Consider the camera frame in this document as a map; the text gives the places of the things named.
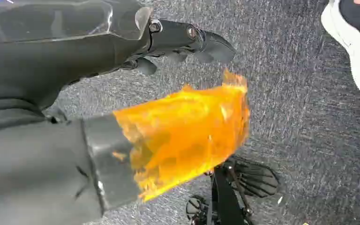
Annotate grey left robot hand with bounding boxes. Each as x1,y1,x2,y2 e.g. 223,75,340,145
0,0,251,225

